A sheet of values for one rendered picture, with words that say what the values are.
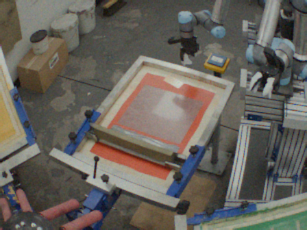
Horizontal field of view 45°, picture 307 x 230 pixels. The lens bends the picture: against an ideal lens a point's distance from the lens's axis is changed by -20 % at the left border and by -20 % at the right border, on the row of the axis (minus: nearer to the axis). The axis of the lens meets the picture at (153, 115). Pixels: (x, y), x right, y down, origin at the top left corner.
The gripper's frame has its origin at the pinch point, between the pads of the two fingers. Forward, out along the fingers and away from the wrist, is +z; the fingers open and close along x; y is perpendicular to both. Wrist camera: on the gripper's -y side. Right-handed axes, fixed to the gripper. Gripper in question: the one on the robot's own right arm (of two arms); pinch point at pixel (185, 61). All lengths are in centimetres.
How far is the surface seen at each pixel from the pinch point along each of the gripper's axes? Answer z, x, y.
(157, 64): 6.4, -1.7, -16.2
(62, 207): -9, -112, -5
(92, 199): 1, -97, 0
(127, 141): 0, -61, -1
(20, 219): -26, -136, -9
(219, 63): 8.2, 16.4, 14.5
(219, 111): 6.1, -21.5, 28.1
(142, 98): 9.6, -25.5, -13.2
